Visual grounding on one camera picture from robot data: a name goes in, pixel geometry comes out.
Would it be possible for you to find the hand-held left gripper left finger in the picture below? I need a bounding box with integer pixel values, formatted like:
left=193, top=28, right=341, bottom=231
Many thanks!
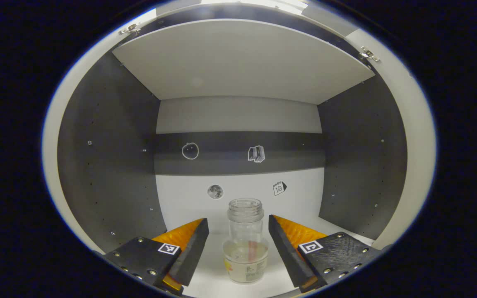
left=102, top=218, right=210, bottom=295

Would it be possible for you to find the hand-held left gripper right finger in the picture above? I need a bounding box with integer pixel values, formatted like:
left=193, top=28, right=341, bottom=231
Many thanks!
left=268, top=214, right=382, bottom=293

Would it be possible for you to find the clear glass bottle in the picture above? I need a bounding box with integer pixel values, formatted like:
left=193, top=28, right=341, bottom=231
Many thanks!
left=223, top=198, right=270, bottom=284

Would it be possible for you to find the grey cabinet door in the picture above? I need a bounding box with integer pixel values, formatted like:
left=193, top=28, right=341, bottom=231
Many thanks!
left=42, top=8, right=158, bottom=254
left=305, top=4, right=437, bottom=251

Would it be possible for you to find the grey cabinet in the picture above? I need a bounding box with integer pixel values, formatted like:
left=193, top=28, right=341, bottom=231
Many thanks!
left=56, top=0, right=409, bottom=298

